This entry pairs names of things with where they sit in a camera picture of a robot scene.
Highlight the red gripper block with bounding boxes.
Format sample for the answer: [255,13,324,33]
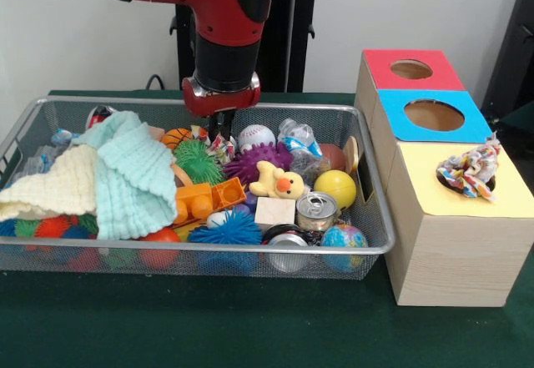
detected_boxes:
[182,72,262,144]

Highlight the colourful patterned cloth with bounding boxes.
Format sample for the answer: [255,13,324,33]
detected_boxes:
[436,132,503,204]
[189,124,238,164]

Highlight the mint waffle cloth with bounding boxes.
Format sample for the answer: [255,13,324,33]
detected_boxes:
[74,110,179,240]

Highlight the cream waffle cloth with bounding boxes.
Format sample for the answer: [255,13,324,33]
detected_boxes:
[0,144,99,221]

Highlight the shallow metal mesh bin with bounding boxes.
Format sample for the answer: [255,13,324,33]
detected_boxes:
[0,95,396,280]

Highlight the wooden box with three holes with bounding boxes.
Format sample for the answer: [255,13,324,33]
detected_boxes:
[353,48,534,307]

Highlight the white ball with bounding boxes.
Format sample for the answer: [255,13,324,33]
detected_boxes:
[237,124,277,153]

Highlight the large dark green spiky ball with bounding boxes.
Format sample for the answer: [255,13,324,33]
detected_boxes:
[173,140,227,186]

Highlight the mini basketball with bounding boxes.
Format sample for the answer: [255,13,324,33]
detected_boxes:
[160,128,195,151]

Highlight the purple spiky ball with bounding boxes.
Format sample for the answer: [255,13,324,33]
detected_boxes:
[223,142,294,185]

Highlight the orange toy building brick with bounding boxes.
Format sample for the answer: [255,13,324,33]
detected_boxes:
[173,179,247,225]

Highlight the yellow duck plush toy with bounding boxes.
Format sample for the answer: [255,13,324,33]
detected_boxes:
[249,159,310,201]

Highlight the open silver tin can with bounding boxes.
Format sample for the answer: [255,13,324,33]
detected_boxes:
[295,191,340,232]

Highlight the yellow plastic ball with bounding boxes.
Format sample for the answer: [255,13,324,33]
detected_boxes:
[313,169,359,210]

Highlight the dark green tablecloth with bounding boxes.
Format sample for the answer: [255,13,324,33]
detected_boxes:
[0,88,534,368]

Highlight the black upright panel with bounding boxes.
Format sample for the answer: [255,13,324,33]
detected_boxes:
[479,0,534,125]

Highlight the black cable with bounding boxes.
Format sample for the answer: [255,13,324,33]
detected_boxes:
[144,73,169,91]

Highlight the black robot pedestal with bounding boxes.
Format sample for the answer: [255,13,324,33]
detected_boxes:
[169,0,337,93]

